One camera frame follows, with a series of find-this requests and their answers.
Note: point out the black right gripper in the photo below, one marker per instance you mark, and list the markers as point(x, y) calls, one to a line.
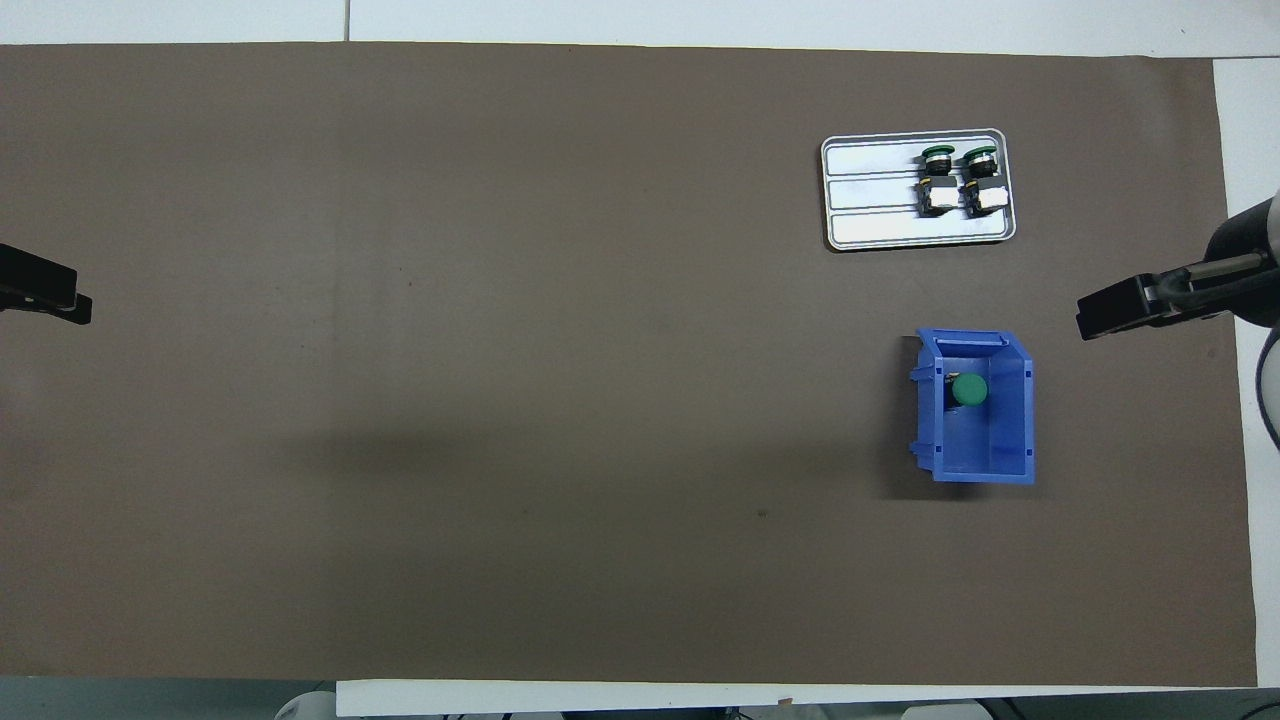
point(1215, 290)

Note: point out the green push button switch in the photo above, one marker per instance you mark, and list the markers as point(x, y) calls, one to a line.
point(969, 389)
point(982, 185)
point(937, 185)

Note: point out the brown paper table mat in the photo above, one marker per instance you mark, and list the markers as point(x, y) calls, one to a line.
point(500, 300)

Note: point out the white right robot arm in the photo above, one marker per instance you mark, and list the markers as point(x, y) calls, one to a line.
point(1262, 245)

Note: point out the blue plastic storage bin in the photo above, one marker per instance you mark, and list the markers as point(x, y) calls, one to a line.
point(990, 440)

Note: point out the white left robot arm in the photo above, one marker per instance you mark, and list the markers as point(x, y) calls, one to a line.
point(305, 707)

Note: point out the silver metal tray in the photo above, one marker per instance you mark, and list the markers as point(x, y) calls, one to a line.
point(870, 215)

